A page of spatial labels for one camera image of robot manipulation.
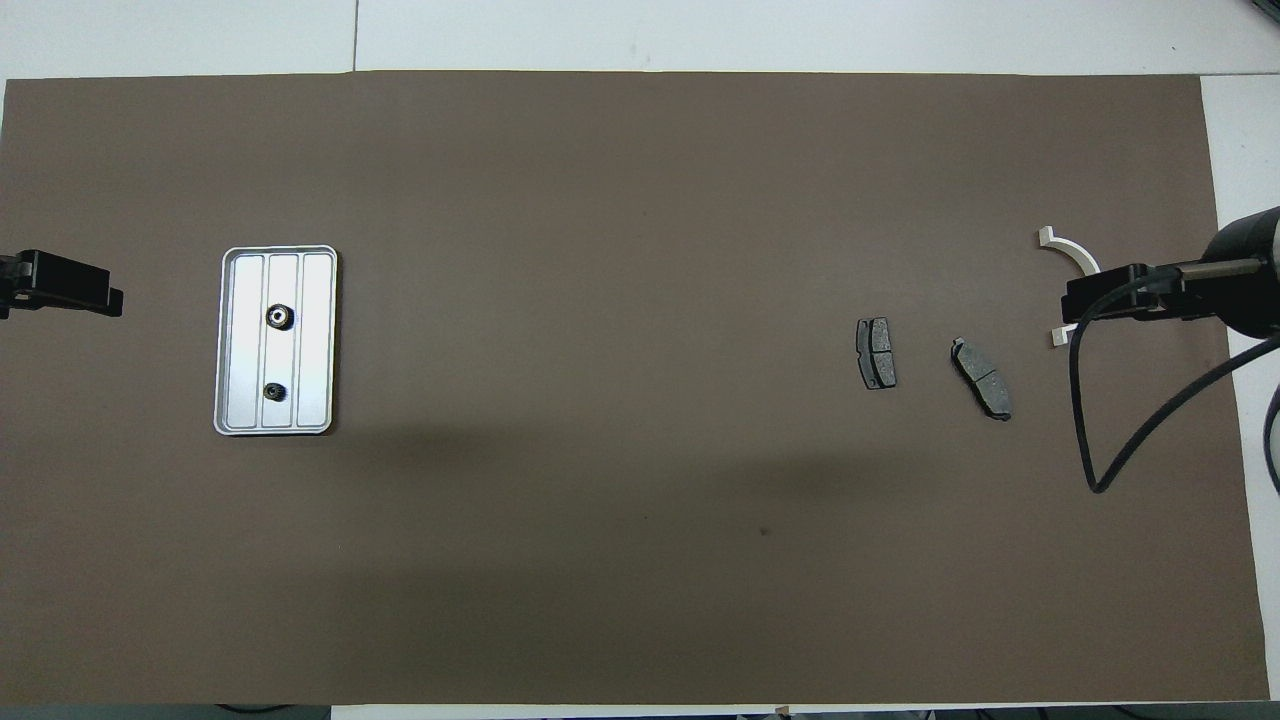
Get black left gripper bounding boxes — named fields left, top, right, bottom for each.
left=0, top=249, right=125, bottom=320

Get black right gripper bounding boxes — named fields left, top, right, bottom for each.
left=1061, top=205, right=1280, bottom=337

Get silver metal tray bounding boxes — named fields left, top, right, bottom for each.
left=213, top=245, right=339, bottom=437

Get long curved grey brake pad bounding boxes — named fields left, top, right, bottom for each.
left=950, top=337, right=1013, bottom=422

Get short rectangular grey brake pad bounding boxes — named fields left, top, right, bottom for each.
left=856, top=317, right=898, bottom=391

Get brown table mat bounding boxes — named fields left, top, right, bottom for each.
left=0, top=70, right=1271, bottom=706

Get white curved plastic bracket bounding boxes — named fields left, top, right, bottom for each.
left=1036, top=226, right=1102, bottom=348

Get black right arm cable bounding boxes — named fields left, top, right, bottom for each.
left=1068, top=258, right=1280, bottom=495

